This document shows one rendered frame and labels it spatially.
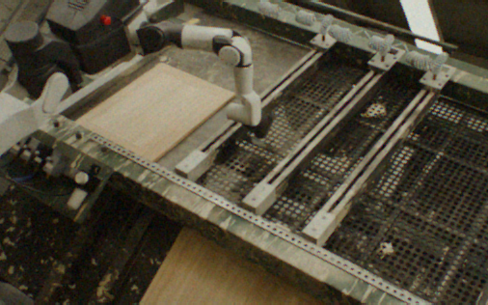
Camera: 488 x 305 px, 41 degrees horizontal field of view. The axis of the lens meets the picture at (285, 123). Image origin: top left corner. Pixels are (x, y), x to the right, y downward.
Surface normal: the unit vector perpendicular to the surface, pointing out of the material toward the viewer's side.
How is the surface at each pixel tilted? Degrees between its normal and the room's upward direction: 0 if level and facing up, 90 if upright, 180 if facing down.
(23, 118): 112
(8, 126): 90
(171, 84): 58
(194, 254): 90
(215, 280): 90
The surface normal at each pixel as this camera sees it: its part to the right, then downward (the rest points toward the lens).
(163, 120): 0.02, -0.77
